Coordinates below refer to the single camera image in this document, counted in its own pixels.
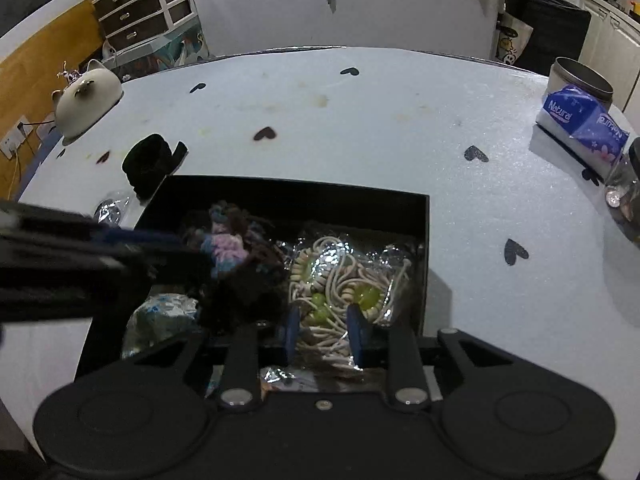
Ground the round metal tin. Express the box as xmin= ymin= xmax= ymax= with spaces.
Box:
xmin=547 ymin=57 xmax=614 ymax=111

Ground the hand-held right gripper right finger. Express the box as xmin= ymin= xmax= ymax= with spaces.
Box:
xmin=345 ymin=304 xmax=518 ymax=408

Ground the printed storage box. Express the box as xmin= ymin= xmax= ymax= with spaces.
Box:
xmin=102 ymin=15 xmax=216 ymax=83

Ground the printed tote bag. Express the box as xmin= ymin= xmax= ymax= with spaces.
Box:
xmin=495 ymin=11 xmax=535 ymax=67

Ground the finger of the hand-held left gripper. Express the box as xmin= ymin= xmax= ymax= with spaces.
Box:
xmin=92 ymin=227 xmax=213 ymax=288

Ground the brown knitted scrunchie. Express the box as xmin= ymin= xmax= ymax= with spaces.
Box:
xmin=182 ymin=201 xmax=291 ymax=326

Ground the white wall socket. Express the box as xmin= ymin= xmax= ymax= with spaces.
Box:
xmin=0 ymin=115 xmax=35 ymax=160

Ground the black scrunchie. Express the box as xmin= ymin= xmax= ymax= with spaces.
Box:
xmin=122 ymin=133 xmax=189 ymax=200

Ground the blue tissue packet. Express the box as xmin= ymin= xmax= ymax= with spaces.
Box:
xmin=535 ymin=85 xmax=631 ymax=177

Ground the white kitchen base cabinet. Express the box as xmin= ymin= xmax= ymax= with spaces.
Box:
xmin=580 ymin=0 xmax=640 ymax=111

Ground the black cardboard box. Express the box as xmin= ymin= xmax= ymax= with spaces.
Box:
xmin=74 ymin=175 xmax=432 ymax=396

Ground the glass jar with black lid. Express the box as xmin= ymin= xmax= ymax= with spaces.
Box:
xmin=604 ymin=137 xmax=640 ymax=248

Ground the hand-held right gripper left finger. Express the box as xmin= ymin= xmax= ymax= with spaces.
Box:
xmin=125 ymin=305 xmax=303 ymax=408

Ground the bagged beige cord necklace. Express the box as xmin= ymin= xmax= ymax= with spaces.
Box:
xmin=287 ymin=222 xmax=426 ymax=371

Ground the bagged white blue hair tie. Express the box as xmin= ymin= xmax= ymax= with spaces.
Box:
xmin=121 ymin=294 xmax=202 ymax=360

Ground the crinkled silver plastic bag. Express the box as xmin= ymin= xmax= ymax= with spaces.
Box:
xmin=92 ymin=191 xmax=135 ymax=227

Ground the white drawer unit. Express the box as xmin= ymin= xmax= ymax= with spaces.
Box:
xmin=92 ymin=0 xmax=197 ymax=55

